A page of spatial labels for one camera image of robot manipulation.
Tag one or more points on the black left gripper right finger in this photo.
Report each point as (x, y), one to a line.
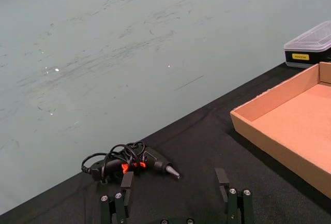
(234, 203)

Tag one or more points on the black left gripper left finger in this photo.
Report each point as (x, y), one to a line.
(126, 182)

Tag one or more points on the black table cloth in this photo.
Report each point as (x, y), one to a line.
(196, 162)

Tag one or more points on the shallow brown cardboard tray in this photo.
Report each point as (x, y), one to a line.
(289, 128)

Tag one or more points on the clear plastic case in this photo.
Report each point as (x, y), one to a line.
(307, 46)

